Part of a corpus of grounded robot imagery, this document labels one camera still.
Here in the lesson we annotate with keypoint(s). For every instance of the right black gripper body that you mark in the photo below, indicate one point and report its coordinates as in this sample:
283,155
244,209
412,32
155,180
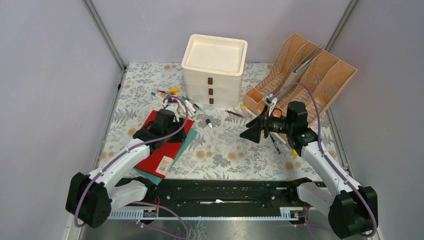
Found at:
275,124

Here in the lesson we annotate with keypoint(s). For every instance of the green capped marker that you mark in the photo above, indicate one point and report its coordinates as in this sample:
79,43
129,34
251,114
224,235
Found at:
192,104

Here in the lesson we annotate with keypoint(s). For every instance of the white three-drawer organizer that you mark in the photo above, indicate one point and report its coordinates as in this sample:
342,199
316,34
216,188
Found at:
213,70

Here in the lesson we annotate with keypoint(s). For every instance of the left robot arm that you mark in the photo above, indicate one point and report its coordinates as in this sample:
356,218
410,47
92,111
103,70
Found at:
92,197

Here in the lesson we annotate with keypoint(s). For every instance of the yellow eraser block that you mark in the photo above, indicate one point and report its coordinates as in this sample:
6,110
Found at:
294,153

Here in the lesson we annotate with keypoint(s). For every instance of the floral table mat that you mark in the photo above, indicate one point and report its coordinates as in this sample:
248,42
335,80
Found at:
215,153

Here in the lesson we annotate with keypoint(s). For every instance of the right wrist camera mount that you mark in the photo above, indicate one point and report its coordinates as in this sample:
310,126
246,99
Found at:
271,101

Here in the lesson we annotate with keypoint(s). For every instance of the beige folder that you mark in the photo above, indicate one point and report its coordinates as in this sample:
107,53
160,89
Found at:
298,66

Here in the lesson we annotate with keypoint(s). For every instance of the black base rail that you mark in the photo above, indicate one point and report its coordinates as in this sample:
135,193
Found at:
223,198

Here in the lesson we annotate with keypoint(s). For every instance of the dark red pen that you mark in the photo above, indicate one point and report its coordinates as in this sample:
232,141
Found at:
235,114

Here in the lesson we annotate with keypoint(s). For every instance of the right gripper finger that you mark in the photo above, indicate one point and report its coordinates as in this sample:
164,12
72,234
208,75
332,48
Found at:
252,134
258,121

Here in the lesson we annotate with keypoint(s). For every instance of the orange plastic file rack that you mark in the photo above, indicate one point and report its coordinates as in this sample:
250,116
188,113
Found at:
326,77

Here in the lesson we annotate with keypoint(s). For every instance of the dark blue pen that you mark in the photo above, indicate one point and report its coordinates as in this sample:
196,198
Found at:
275,143

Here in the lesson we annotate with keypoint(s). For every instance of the teal capped white marker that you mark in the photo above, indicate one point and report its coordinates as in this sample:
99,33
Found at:
157,96

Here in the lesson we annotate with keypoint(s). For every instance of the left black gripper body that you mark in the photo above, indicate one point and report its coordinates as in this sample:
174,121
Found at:
178,137

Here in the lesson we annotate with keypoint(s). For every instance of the red folder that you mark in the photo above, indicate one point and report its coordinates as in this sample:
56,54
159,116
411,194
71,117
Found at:
165,152

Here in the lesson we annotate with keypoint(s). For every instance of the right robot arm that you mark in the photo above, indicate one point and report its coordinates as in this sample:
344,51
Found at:
351,209

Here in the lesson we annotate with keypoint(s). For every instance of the yellow capped white marker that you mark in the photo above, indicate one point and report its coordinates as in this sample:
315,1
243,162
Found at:
248,113

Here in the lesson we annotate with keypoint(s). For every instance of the teal folder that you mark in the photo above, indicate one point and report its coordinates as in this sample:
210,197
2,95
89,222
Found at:
156,179

